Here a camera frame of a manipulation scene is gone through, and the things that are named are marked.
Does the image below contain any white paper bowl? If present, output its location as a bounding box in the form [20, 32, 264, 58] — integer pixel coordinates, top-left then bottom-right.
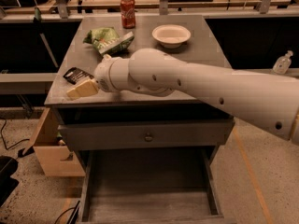
[152, 24, 191, 49]

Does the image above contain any light wooden box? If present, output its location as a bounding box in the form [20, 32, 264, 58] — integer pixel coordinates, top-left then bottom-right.
[21, 108, 85, 176]

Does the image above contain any grey wooden drawer cabinet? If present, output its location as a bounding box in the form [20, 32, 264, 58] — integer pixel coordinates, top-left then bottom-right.
[44, 14, 248, 224]

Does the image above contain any green chip bag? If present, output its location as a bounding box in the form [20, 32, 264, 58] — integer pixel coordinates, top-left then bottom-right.
[83, 27, 135, 57]

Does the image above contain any clear hand sanitizer bottle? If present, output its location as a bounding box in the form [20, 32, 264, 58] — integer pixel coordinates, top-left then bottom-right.
[273, 50, 293, 75]

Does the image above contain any red coca-cola can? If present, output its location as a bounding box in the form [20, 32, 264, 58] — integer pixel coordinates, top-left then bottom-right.
[121, 0, 135, 29]

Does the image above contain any black object at left edge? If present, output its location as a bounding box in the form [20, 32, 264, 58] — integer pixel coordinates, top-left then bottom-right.
[0, 156, 19, 206]

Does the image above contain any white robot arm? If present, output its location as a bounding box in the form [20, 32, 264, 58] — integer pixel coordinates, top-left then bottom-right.
[66, 49, 299, 144]

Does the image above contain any grey top drawer with knob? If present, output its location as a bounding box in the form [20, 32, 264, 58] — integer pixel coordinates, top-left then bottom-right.
[59, 119, 235, 150]

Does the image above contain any black floor cable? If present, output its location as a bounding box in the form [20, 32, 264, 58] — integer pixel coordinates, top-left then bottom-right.
[0, 119, 31, 152]

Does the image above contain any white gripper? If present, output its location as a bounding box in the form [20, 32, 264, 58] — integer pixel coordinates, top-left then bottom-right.
[66, 54, 129, 100]

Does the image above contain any open grey middle drawer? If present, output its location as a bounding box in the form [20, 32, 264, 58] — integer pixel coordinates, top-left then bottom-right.
[78, 147, 236, 224]

